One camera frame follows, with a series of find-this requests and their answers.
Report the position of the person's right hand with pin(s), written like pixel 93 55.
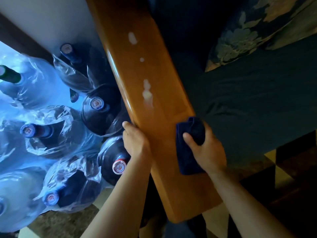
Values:
pixel 210 153

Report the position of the person's left hand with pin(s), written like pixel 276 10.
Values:
pixel 136 143

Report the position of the dark blue cleaning cloth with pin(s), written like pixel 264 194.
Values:
pixel 185 156

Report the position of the person's left forearm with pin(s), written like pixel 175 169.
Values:
pixel 119 208

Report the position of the person's right forearm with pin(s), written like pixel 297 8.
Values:
pixel 247 213

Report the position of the person's dark trousers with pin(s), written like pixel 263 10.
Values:
pixel 184 230

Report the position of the group of wrapped water jugs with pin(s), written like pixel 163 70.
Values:
pixel 37 136

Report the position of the floral throw pillow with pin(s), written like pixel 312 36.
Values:
pixel 235 42

